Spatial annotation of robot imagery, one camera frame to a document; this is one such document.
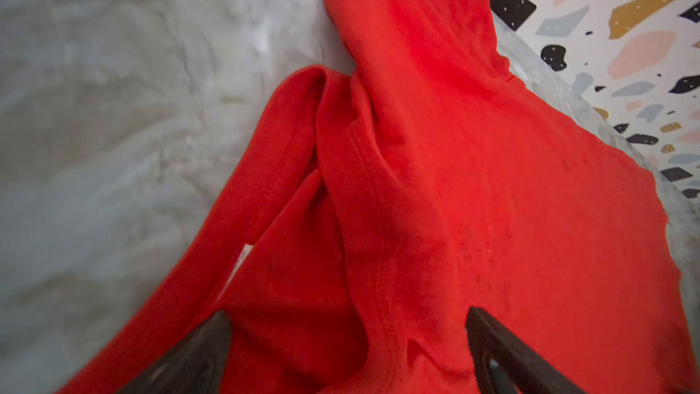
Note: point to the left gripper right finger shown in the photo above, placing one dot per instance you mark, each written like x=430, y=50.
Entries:
x=503, y=363

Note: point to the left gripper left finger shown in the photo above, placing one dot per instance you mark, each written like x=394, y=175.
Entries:
x=195, y=365

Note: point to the red t-shirt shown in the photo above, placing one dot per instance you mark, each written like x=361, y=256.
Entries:
x=372, y=210

